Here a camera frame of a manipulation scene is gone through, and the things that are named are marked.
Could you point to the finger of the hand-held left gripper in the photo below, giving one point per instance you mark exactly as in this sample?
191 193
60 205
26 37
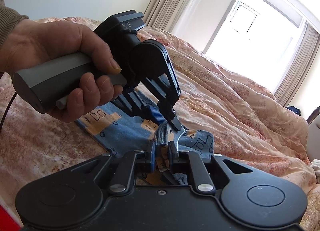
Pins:
175 121
156 115

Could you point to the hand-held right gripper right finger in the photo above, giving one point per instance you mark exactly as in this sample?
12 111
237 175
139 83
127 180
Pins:
172 157

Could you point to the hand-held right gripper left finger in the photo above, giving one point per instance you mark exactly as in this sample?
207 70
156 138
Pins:
150 157

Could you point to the blue patterned pants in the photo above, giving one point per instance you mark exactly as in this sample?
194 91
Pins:
120 126

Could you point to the person's left forearm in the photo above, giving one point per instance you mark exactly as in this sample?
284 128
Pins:
10 18

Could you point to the person's left hand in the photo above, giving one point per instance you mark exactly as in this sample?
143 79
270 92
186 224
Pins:
50 38

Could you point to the pink floral quilt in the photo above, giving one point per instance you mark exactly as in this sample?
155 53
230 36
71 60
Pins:
225 96

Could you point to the bright window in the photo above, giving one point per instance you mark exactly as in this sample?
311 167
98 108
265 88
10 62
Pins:
250 33

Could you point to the blue backpack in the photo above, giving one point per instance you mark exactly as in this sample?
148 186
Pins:
293 110

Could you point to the brown padded headboard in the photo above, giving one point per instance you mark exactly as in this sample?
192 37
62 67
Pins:
314 131

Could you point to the white crumpled cloth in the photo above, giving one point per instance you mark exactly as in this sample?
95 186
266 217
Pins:
315 168

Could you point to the red fleece cloth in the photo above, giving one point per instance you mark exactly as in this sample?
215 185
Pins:
7 218

